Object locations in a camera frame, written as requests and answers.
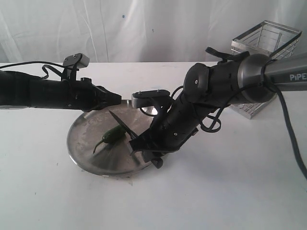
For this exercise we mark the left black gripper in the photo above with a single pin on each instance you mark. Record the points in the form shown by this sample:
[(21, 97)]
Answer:
[(85, 96)]

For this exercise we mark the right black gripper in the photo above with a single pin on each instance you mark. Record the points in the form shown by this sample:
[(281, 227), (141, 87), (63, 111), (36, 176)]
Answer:
[(170, 132)]

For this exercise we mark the black handled kitchen knife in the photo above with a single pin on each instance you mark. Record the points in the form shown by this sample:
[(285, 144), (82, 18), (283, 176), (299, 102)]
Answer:
[(131, 133)]

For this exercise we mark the green jalapeno pepper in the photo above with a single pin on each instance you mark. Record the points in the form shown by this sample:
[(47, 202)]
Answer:
[(111, 136)]

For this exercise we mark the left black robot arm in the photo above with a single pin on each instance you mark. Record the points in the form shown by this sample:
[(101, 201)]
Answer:
[(19, 90)]

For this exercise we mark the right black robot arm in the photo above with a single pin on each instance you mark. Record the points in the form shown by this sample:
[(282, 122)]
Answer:
[(253, 79)]

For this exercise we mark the round steel plate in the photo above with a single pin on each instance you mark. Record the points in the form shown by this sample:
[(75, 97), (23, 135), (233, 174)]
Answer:
[(109, 159)]

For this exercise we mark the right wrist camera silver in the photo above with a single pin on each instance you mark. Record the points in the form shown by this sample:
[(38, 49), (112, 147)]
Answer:
[(156, 98)]

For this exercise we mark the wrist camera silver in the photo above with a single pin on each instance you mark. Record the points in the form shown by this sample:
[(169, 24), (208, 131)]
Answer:
[(79, 60), (156, 98)]

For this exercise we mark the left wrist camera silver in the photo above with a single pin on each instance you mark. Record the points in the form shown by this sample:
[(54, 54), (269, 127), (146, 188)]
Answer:
[(79, 60)]

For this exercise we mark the wire metal utensil holder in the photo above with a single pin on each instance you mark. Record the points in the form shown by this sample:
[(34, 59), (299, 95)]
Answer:
[(270, 39)]

